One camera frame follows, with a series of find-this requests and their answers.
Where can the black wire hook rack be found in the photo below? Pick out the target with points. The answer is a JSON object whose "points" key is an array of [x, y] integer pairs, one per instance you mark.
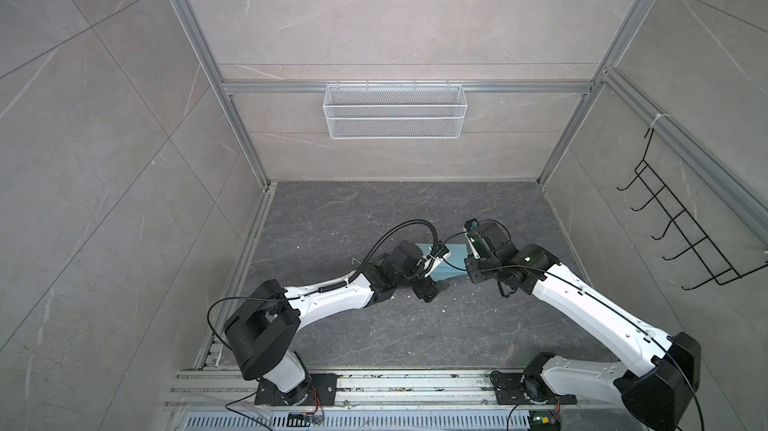
{"points": [[717, 267]]}

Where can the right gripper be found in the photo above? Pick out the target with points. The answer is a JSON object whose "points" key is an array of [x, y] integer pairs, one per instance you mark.
{"points": [[470, 264]]}

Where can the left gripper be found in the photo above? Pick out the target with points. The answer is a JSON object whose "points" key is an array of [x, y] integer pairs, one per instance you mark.
{"points": [[432, 288]]}

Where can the white wire mesh basket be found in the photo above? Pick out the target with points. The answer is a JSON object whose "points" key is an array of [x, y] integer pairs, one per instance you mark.
{"points": [[394, 112]]}

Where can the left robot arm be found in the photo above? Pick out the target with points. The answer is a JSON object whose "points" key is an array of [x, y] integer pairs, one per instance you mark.
{"points": [[260, 332]]}

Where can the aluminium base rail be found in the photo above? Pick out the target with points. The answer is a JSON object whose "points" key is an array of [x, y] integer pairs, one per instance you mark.
{"points": [[462, 399]]}

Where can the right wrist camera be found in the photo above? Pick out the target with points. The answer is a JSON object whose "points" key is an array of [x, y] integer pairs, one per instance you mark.
{"points": [[485, 237]]}

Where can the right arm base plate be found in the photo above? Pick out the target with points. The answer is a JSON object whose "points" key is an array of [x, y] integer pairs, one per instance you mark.
{"points": [[517, 388]]}

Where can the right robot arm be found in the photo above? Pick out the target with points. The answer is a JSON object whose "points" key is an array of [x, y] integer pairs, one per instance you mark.
{"points": [[655, 375]]}

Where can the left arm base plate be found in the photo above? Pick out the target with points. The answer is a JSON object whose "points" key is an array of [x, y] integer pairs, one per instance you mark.
{"points": [[316, 387]]}

